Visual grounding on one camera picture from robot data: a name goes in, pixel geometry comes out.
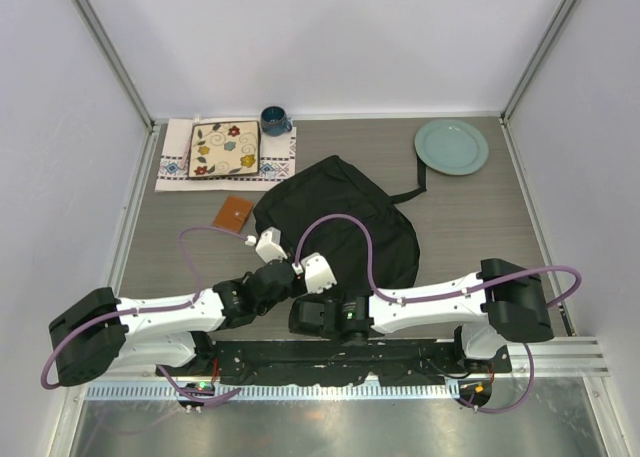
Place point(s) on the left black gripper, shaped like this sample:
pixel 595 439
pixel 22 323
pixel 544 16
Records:
pixel 299 288

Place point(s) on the black student backpack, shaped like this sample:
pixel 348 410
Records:
pixel 334 209

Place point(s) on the white slotted cable duct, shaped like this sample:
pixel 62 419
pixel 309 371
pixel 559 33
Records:
pixel 369 390

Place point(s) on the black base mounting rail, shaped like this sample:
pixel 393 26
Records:
pixel 324 363

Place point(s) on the white patterned cloth mat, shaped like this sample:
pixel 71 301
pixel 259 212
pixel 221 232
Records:
pixel 276 163

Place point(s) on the floral square ceramic plate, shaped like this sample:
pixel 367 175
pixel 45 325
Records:
pixel 223 149

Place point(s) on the brown leather wallet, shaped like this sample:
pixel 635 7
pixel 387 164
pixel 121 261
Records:
pixel 233 214

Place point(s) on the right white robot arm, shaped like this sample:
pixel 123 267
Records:
pixel 500 303

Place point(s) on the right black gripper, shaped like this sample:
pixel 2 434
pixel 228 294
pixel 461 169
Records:
pixel 312 299

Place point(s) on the light teal round plate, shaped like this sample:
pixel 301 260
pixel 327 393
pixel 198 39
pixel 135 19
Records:
pixel 451 147

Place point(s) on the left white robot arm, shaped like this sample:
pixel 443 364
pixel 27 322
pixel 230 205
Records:
pixel 102 330

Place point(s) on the dark blue ceramic cup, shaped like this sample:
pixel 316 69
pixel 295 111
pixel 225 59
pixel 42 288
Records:
pixel 274 121

